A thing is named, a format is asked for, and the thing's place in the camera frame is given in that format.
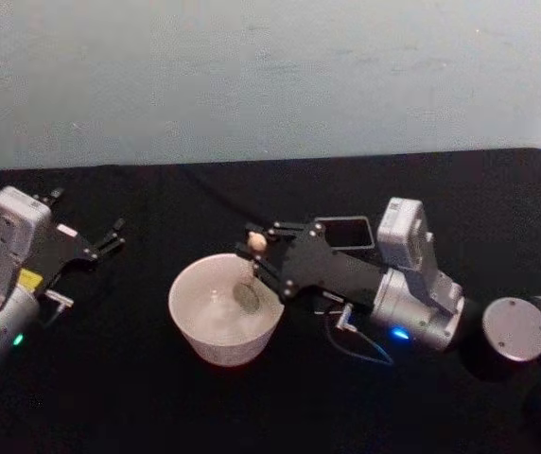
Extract right gripper cable with plug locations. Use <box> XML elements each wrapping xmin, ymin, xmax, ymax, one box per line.
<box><xmin>323</xmin><ymin>303</ymin><xmax>395</xmax><ymax>368</ymax></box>

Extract left gripper cable with plug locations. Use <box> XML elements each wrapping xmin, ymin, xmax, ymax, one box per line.
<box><xmin>42</xmin><ymin>288</ymin><xmax>75</xmax><ymax>328</ymax></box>

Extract thin black cable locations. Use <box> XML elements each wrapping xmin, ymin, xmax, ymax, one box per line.
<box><xmin>188</xmin><ymin>164</ymin><xmax>254</xmax><ymax>225</ymax></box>

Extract metal spoon with wooden knob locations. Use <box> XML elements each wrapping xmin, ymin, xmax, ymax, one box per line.
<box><xmin>233</xmin><ymin>230</ymin><xmax>269</xmax><ymax>315</ymax></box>

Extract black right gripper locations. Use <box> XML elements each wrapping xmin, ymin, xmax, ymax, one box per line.
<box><xmin>234</xmin><ymin>218</ymin><xmax>389</xmax><ymax>309</ymax></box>

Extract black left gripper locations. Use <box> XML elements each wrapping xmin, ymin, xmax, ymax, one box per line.
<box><xmin>23</xmin><ymin>187</ymin><xmax>127</xmax><ymax>295</ymax></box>

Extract white bowl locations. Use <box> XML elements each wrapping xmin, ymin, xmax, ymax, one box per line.
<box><xmin>168</xmin><ymin>253</ymin><xmax>286</xmax><ymax>368</ymax></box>

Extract black table cloth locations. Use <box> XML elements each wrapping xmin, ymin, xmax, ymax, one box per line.
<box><xmin>0</xmin><ymin>147</ymin><xmax>541</xmax><ymax>454</ymax></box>

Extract gripper cable with plug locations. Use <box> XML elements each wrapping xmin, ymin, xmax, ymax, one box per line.
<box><xmin>323</xmin><ymin>303</ymin><xmax>395</xmax><ymax>368</ymax></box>
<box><xmin>42</xmin><ymin>288</ymin><xmax>75</xmax><ymax>328</ymax></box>

